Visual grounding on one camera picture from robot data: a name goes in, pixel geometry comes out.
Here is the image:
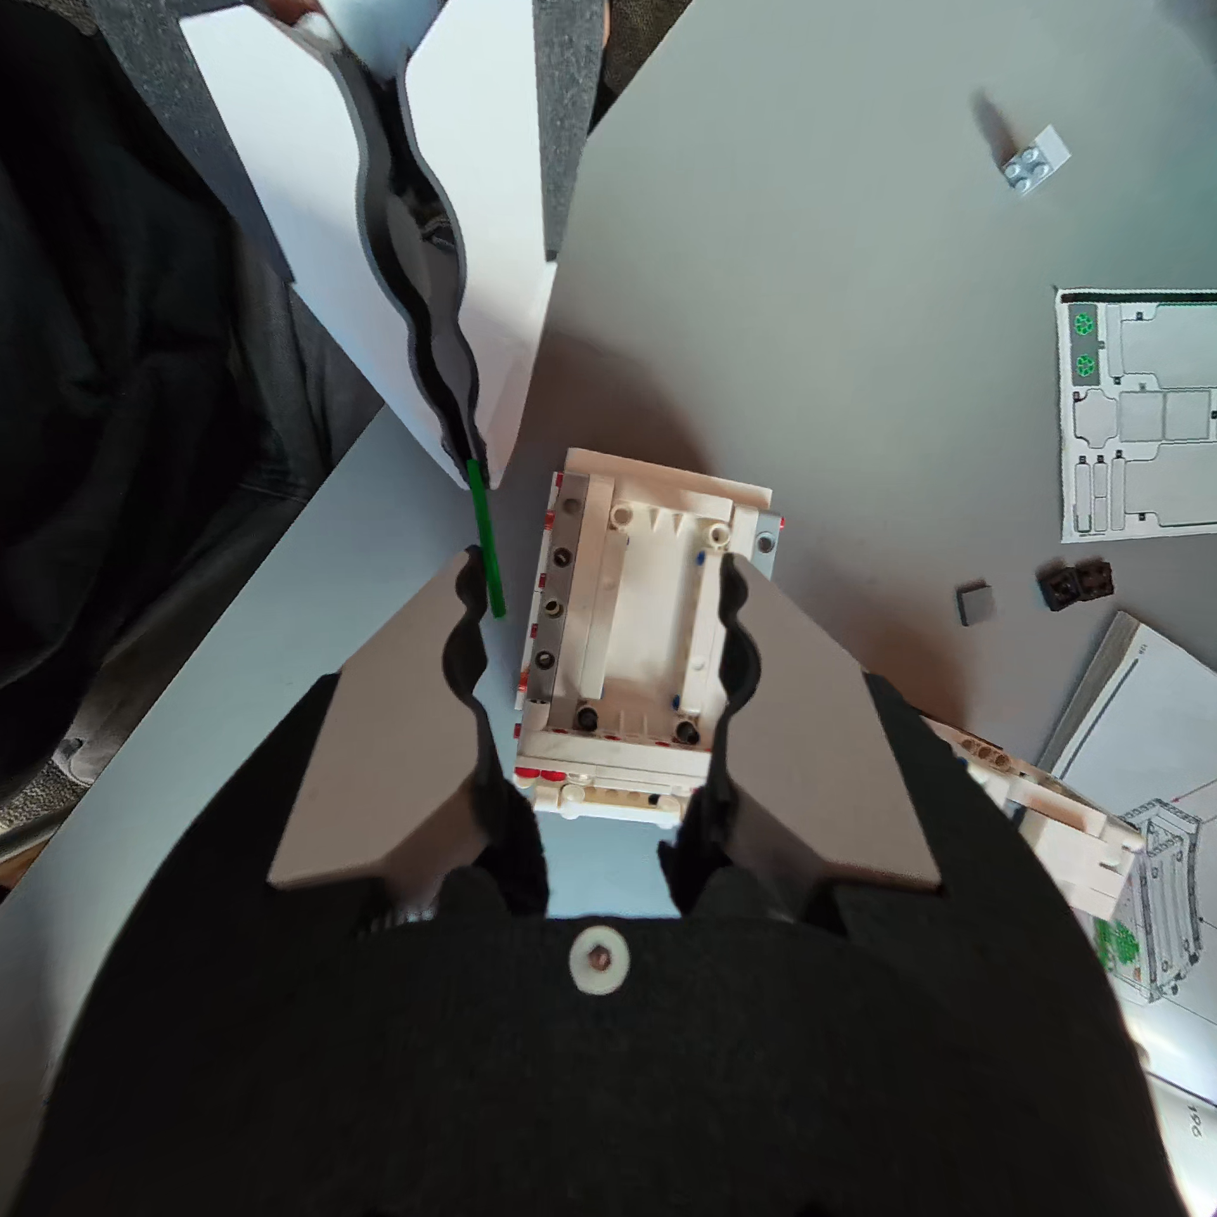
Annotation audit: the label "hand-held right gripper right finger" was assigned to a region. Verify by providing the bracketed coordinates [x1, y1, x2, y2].
[659, 552, 945, 922]

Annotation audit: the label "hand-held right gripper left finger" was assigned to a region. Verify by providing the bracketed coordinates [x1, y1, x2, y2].
[266, 544, 553, 919]

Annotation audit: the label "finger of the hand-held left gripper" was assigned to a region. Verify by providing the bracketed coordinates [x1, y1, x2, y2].
[398, 0, 561, 492]
[179, 0, 477, 491]

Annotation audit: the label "white lego container body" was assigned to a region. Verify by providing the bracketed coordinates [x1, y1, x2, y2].
[512, 447, 789, 821]

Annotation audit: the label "green striped lego tile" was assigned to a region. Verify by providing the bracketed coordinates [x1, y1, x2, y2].
[464, 458, 507, 619]

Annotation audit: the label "white green lego truck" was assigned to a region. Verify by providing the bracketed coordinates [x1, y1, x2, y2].
[921, 714, 1147, 919]

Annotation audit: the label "dark brown lego bricks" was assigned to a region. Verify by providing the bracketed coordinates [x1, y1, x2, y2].
[1039, 558, 1116, 611]

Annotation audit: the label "lego instruction booklet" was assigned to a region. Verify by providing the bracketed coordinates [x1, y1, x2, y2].
[1036, 611, 1217, 1165]

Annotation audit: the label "lego sticker sheet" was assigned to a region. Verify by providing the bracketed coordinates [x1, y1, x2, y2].
[1056, 286, 1217, 545]

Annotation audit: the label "light grey lego plate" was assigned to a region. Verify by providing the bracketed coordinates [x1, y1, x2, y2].
[998, 124, 1073, 198]

